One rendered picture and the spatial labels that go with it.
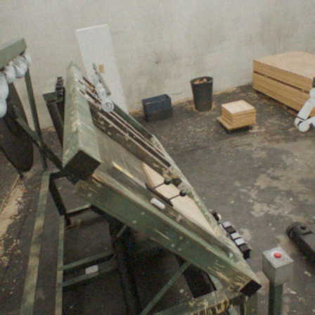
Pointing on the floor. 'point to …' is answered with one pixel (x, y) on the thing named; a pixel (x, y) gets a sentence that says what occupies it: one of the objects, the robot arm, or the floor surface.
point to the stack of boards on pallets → (285, 79)
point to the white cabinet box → (101, 59)
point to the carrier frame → (221, 300)
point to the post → (275, 299)
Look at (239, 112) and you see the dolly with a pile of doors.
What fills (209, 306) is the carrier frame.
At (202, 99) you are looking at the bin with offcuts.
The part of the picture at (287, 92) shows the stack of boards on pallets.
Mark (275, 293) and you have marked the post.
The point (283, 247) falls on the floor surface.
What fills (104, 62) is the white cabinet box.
